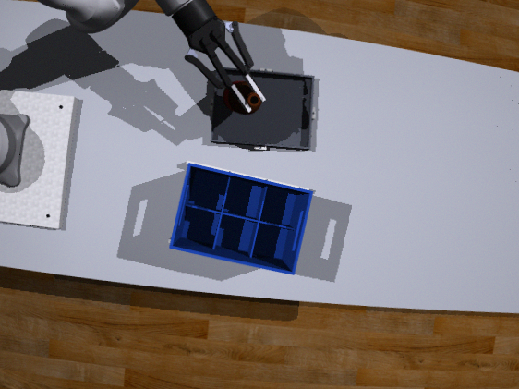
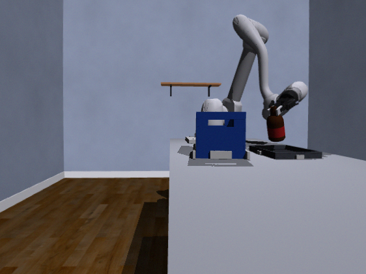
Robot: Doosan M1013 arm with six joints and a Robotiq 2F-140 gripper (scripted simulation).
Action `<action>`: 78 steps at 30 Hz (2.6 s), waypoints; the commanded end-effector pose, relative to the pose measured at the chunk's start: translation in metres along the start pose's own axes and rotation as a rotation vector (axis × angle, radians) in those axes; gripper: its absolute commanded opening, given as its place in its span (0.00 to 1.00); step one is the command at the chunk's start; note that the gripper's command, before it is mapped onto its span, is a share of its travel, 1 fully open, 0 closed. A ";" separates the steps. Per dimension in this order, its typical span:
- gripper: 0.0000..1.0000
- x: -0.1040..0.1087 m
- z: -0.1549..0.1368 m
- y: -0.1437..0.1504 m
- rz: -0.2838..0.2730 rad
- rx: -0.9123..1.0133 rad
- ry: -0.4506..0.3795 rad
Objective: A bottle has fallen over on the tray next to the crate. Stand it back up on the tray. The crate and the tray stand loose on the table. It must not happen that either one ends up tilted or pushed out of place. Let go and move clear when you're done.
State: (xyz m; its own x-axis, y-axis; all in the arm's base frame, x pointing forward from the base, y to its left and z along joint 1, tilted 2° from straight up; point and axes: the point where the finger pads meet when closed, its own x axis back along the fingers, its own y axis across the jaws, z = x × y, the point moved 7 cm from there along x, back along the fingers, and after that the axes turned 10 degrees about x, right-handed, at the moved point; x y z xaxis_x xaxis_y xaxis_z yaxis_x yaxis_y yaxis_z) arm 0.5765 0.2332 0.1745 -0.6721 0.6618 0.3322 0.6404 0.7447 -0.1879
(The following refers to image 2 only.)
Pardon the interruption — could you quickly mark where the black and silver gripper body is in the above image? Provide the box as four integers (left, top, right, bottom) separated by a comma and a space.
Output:
279, 90, 298, 103

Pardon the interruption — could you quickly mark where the brown bottle with red label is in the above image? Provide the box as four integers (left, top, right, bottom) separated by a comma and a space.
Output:
266, 106, 285, 142

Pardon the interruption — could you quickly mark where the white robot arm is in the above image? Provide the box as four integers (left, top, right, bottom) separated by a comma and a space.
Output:
201, 14, 308, 120

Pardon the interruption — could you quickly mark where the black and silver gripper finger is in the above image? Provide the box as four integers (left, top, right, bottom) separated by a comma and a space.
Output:
267, 98, 283, 116
276, 98, 299, 116

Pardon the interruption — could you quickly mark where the blue divided crate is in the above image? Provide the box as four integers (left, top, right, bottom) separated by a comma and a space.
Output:
195, 112, 246, 159

